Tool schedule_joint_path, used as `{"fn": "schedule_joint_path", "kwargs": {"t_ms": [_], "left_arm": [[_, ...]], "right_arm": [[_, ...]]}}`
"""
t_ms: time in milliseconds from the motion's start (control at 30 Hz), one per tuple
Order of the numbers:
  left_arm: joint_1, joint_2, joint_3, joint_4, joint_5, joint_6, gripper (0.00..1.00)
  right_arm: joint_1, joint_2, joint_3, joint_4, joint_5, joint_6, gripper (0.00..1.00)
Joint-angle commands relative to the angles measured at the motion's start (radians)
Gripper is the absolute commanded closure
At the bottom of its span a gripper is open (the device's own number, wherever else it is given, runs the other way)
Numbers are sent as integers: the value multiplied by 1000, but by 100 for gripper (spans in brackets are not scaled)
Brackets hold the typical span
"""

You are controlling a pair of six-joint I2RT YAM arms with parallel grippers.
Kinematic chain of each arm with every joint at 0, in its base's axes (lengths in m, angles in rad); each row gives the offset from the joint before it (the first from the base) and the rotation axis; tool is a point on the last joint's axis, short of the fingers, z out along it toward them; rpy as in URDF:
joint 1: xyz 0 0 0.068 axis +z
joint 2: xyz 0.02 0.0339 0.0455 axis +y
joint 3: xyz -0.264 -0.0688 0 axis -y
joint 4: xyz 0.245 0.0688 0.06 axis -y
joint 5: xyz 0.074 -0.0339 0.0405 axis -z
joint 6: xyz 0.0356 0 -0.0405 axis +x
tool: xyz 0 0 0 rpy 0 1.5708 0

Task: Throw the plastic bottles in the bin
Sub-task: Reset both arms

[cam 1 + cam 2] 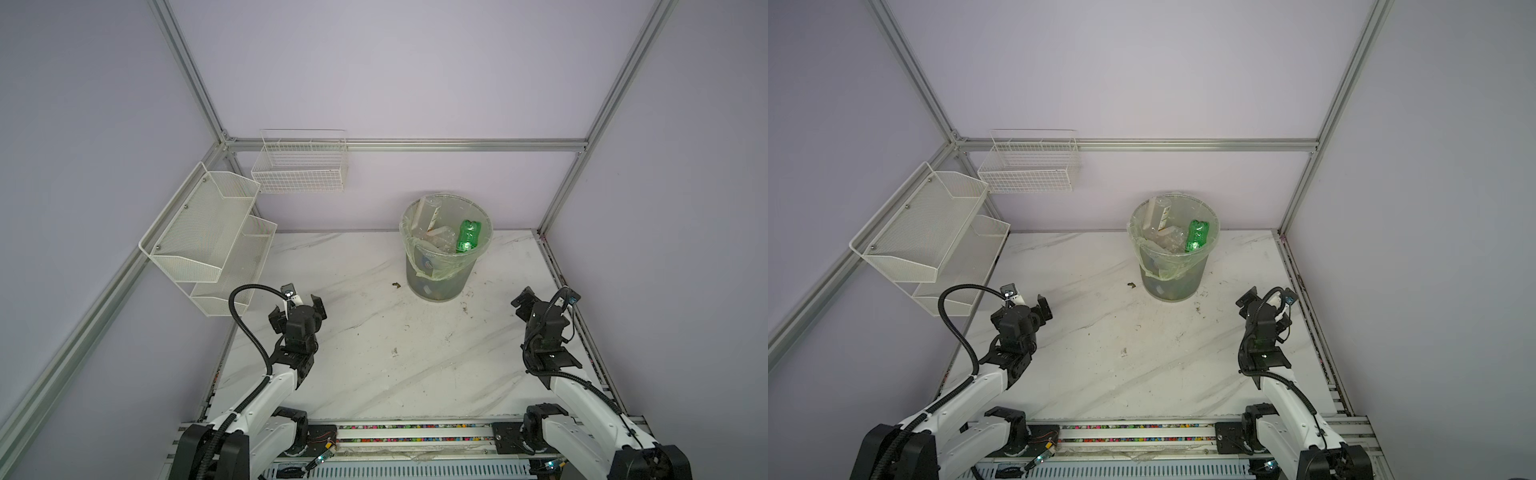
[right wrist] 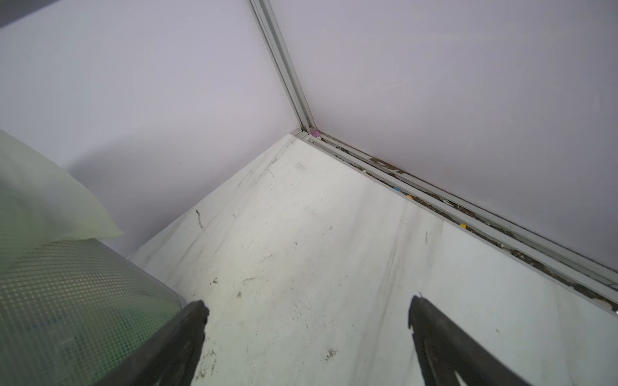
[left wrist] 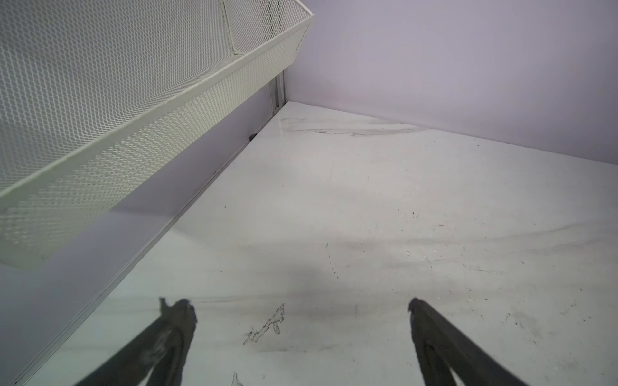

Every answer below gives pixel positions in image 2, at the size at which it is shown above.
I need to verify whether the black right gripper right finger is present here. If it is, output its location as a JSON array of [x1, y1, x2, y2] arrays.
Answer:
[[408, 295, 528, 385]]

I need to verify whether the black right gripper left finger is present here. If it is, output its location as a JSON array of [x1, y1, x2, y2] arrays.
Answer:
[[97, 300, 209, 386]]

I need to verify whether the grey mesh waste bin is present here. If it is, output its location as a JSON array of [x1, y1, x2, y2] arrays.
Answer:
[[1, 240, 183, 385]]

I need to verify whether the green plastic bin liner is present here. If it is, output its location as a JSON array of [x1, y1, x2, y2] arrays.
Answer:
[[1, 131, 122, 272]]

